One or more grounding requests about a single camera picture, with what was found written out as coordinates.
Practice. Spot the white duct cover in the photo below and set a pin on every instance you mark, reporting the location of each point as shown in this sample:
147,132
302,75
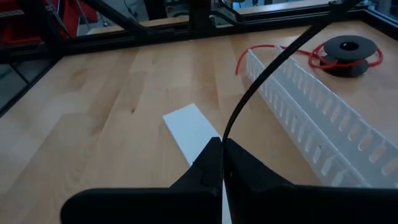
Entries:
192,130

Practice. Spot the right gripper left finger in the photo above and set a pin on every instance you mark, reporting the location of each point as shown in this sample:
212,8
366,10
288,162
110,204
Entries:
155,205

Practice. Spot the black zip tie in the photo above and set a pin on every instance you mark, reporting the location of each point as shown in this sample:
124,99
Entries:
264,72

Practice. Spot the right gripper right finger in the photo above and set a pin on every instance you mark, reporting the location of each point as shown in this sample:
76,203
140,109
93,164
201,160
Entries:
295,205

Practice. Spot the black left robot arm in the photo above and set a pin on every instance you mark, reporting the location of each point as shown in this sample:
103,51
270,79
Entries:
200,14

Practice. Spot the red storage bins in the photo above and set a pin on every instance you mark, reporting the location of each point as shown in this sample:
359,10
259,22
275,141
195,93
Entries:
18,25

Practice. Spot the black aluminium frame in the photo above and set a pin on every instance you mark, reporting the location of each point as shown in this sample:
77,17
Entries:
174,35

